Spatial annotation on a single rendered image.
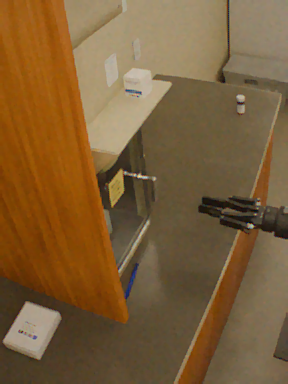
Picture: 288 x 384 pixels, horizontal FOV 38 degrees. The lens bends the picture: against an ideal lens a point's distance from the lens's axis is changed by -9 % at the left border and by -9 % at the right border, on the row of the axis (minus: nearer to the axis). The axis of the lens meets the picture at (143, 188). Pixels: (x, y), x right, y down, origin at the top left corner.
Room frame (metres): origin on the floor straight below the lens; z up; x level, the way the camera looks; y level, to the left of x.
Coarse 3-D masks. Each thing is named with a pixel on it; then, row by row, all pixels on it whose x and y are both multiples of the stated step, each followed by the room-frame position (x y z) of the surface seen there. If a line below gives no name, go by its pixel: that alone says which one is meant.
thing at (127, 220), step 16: (128, 144) 0.99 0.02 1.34; (128, 160) 0.98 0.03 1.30; (144, 160) 1.05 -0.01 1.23; (112, 176) 0.90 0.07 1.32; (128, 176) 0.96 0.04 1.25; (128, 192) 0.95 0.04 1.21; (144, 192) 1.03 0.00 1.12; (112, 208) 0.87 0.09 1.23; (128, 208) 0.94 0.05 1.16; (144, 208) 1.02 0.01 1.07; (112, 224) 0.86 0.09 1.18; (128, 224) 0.93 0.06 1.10; (144, 224) 1.01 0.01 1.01; (112, 240) 0.84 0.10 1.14; (128, 240) 0.91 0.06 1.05; (128, 256) 0.90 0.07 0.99
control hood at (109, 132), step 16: (160, 96) 0.95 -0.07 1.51; (112, 112) 0.90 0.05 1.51; (128, 112) 0.89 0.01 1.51; (144, 112) 0.88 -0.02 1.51; (96, 128) 0.84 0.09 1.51; (112, 128) 0.83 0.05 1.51; (128, 128) 0.82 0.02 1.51; (96, 144) 0.78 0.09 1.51; (112, 144) 0.77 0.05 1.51; (96, 160) 0.76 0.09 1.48; (112, 160) 0.74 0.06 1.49
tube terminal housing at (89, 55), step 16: (96, 32) 0.95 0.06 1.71; (112, 32) 1.01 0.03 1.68; (80, 48) 0.88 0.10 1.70; (96, 48) 0.94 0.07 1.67; (112, 48) 1.00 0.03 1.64; (80, 64) 0.87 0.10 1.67; (96, 64) 0.93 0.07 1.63; (128, 64) 1.06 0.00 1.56; (80, 80) 0.86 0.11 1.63; (96, 80) 0.92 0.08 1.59; (96, 96) 0.91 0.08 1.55; (112, 96) 0.97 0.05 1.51; (96, 112) 0.90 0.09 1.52
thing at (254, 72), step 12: (240, 60) 3.50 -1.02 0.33; (252, 60) 3.48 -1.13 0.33; (264, 60) 3.47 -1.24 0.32; (276, 60) 3.45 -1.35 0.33; (228, 72) 3.30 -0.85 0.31; (240, 72) 3.25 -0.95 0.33; (252, 72) 3.24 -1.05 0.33; (264, 72) 3.23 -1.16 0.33; (276, 72) 3.22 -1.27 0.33; (240, 84) 3.26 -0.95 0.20; (252, 84) 3.20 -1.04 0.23; (264, 84) 3.15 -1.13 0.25; (276, 84) 3.08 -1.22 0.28
